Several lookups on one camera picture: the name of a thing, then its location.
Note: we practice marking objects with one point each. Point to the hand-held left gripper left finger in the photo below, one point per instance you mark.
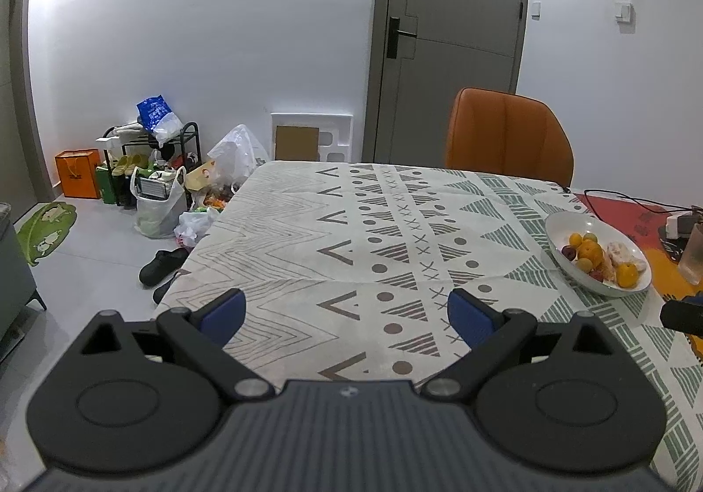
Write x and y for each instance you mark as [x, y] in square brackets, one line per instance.
[222, 313]

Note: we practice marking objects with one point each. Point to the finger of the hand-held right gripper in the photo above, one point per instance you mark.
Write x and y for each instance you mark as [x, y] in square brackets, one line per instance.
[681, 315]

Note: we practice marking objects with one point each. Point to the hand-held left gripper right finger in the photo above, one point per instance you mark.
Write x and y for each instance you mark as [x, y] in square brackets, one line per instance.
[467, 316]

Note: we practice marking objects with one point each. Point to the large orange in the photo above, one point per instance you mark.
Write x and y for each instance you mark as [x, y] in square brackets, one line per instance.
[627, 275]
[590, 252]

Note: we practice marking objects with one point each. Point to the pomelo segment with white rind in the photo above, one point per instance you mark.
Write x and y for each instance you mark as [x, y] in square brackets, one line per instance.
[623, 252]

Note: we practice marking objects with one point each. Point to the peeled pomelo piece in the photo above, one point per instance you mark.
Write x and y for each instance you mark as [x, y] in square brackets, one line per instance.
[600, 275]

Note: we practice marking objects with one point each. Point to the yellow-green plum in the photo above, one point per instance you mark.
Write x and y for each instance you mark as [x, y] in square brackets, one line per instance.
[584, 266]

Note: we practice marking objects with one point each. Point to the small green plum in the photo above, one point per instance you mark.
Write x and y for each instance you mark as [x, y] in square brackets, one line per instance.
[591, 237]

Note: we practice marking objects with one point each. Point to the white plate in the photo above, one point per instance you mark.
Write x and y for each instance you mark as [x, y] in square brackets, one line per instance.
[560, 228]

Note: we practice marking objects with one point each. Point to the small kumquat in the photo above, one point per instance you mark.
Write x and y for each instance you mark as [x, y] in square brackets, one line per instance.
[575, 239]

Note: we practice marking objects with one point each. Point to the clear glass cup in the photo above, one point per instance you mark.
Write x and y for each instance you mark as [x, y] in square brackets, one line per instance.
[693, 256]

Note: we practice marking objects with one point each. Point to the black shoe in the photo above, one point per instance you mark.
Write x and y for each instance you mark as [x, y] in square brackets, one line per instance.
[163, 293]
[162, 266]

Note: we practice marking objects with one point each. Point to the black coaster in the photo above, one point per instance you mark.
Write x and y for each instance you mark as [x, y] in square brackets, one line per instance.
[667, 242]

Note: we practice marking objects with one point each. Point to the small white plastic bag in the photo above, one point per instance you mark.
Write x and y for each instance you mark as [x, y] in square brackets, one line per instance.
[195, 225]

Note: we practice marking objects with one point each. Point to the white charger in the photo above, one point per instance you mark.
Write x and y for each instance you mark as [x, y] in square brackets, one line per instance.
[681, 223]

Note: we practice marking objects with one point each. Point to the white plastic bag with boxes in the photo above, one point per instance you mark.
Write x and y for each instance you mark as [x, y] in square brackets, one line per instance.
[156, 212]

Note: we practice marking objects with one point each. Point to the patterned tablecloth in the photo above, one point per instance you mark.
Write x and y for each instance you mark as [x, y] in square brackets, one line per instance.
[357, 250]

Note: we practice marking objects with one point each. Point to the brown paper bag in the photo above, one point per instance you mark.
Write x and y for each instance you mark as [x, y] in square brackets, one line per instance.
[200, 174]

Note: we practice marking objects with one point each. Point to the clear plastic bag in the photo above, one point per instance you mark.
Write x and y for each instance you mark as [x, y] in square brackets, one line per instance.
[239, 151]

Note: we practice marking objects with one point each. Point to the green box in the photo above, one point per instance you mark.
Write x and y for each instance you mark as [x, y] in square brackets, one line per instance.
[105, 184]

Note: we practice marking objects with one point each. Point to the black shoe rack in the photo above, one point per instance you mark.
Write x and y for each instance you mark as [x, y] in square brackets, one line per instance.
[192, 140]

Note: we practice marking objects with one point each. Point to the yellow slippers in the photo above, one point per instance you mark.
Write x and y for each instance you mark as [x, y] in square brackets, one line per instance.
[129, 163]

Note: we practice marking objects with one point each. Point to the orange chair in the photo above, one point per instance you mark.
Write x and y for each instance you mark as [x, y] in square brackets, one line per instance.
[505, 135]

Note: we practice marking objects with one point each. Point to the brown cardboard sheet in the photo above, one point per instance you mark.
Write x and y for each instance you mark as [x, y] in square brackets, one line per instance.
[296, 143]

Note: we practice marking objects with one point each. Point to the green leaf floor mat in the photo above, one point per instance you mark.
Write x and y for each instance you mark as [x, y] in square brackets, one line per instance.
[46, 225]

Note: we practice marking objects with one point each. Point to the orange paper bag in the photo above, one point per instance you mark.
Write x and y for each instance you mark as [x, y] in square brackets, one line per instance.
[77, 173]

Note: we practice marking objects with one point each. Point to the white foam packaging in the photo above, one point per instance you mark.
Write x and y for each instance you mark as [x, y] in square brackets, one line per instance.
[336, 135]

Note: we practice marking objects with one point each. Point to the blue plastic bag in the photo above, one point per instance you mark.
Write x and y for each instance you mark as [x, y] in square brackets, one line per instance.
[154, 113]

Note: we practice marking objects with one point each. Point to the grey sofa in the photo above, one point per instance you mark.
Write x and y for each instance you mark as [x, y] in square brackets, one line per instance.
[11, 272]

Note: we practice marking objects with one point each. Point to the black door lock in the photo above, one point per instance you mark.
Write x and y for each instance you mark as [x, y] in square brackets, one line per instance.
[394, 36]

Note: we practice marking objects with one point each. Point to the grey door beside orange bag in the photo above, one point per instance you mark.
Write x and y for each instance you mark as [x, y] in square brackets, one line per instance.
[11, 85]

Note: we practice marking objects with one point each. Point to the white wall switch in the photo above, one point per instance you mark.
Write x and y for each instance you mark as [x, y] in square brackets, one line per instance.
[536, 10]
[623, 10]

